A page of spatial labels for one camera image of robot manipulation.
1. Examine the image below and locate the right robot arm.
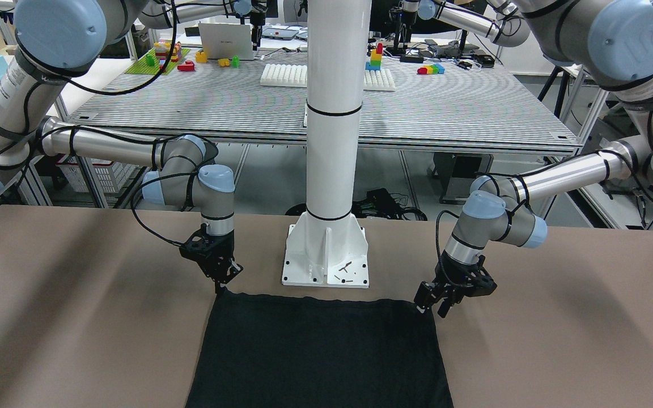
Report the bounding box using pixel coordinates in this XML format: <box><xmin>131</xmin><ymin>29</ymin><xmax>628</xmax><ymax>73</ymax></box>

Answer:
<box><xmin>0</xmin><ymin>1</ymin><xmax>243</xmax><ymax>292</ymax></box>

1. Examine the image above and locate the black printed t-shirt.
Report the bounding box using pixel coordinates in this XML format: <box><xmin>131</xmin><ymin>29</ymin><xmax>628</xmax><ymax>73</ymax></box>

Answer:
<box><xmin>185</xmin><ymin>290</ymin><xmax>453</xmax><ymax>407</ymax></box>

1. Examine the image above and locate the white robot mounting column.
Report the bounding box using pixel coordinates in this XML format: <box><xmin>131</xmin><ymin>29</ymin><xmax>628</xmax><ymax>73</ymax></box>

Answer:
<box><xmin>281</xmin><ymin>1</ymin><xmax>371</xmax><ymax>288</ymax></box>

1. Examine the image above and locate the green lego baseplate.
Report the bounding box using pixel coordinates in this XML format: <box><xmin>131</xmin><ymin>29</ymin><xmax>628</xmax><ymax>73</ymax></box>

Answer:
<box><xmin>124</xmin><ymin>48</ymin><xmax>191</xmax><ymax>77</ymax></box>

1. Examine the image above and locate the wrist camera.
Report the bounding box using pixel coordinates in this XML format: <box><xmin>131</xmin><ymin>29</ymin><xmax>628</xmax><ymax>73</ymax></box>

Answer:
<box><xmin>466</xmin><ymin>269</ymin><xmax>498</xmax><ymax>298</ymax></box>
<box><xmin>179</xmin><ymin>231</ymin><xmax>210</xmax><ymax>263</ymax></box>

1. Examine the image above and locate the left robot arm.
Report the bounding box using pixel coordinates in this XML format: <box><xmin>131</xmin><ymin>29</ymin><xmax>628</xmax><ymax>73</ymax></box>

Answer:
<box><xmin>414</xmin><ymin>1</ymin><xmax>653</xmax><ymax>317</ymax></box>

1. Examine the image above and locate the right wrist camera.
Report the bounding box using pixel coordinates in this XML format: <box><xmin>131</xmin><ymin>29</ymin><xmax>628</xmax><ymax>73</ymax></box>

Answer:
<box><xmin>179</xmin><ymin>231</ymin><xmax>210</xmax><ymax>263</ymax></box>

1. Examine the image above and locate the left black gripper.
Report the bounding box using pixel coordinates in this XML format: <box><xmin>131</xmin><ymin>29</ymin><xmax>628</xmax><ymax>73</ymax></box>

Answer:
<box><xmin>414</xmin><ymin>252</ymin><xmax>486</xmax><ymax>318</ymax></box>

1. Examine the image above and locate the white plastic basket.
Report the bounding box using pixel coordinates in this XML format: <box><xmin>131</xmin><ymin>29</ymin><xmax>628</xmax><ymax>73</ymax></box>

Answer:
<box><xmin>56</xmin><ymin>157</ymin><xmax>137</xmax><ymax>194</ymax></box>

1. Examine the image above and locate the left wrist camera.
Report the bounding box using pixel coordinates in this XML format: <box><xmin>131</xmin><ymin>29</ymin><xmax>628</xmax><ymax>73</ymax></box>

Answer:
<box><xmin>466</xmin><ymin>269</ymin><xmax>498</xmax><ymax>298</ymax></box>

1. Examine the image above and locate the grey slatted work table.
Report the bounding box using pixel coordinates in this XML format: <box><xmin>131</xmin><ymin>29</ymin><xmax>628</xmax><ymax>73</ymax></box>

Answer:
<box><xmin>69</xmin><ymin>52</ymin><xmax>581</xmax><ymax>156</ymax></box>

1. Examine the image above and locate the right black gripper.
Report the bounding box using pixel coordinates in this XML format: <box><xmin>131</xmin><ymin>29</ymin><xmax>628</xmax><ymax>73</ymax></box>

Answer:
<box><xmin>197</xmin><ymin>230</ymin><xmax>243</xmax><ymax>295</ymax></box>

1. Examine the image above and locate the white laptop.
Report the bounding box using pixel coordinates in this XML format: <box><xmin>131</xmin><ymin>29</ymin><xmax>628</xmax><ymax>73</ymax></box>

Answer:
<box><xmin>198</xmin><ymin>23</ymin><xmax>256</xmax><ymax>61</ymax></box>

